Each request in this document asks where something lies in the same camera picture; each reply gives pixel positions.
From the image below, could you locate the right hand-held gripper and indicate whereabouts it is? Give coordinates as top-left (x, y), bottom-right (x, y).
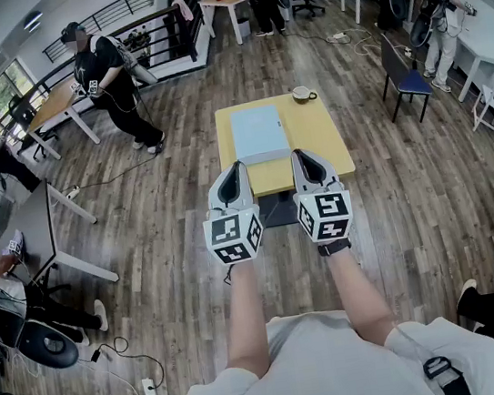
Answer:
top-left (285, 141), bottom-right (358, 247)

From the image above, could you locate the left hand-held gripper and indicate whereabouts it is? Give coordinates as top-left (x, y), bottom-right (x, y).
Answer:
top-left (194, 157), bottom-right (269, 269)

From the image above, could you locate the light blue folder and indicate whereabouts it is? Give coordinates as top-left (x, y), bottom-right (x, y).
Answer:
top-left (227, 103), bottom-right (294, 167)

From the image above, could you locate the person's right forearm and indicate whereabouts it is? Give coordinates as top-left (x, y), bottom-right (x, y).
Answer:
top-left (323, 242), bottom-right (401, 354)

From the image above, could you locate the person's left forearm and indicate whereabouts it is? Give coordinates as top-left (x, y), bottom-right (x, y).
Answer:
top-left (212, 258), bottom-right (276, 384)

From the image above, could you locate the black table base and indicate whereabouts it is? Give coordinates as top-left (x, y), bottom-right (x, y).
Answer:
top-left (255, 187), bottom-right (303, 230)

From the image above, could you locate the yellow low table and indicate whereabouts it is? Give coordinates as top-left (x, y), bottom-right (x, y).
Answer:
top-left (211, 85), bottom-right (359, 203)

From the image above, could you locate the white cup with dark base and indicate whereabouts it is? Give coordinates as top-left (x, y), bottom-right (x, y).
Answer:
top-left (289, 83), bottom-right (320, 106)

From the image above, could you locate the blue seat chair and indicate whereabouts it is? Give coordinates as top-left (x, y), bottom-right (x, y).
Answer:
top-left (372, 25), bottom-right (439, 129)

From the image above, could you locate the person's white shirt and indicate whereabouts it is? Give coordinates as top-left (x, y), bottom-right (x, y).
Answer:
top-left (138, 283), bottom-right (494, 395)

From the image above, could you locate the grey desk with white legs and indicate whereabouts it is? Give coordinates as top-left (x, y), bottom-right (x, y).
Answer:
top-left (0, 168), bottom-right (121, 301)

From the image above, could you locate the small waste bin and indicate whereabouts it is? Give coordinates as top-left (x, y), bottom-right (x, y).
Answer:
top-left (235, 15), bottom-right (253, 38)

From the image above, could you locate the wooden desk with white legs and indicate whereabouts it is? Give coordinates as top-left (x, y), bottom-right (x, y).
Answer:
top-left (20, 74), bottom-right (105, 165)

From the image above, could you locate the black metal railing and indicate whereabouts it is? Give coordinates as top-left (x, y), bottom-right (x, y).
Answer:
top-left (0, 0), bottom-right (234, 137)

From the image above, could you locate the pink cloth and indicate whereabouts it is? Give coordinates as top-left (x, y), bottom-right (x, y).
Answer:
top-left (171, 0), bottom-right (196, 25)

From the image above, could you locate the wooden table with white legs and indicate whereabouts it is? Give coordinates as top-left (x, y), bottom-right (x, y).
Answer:
top-left (197, 0), bottom-right (259, 51)

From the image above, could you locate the window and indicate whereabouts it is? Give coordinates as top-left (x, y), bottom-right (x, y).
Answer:
top-left (0, 56), bottom-right (43, 131)

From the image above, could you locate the black harness strap with buckle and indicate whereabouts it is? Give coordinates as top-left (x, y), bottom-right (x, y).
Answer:
top-left (420, 350), bottom-right (474, 395)

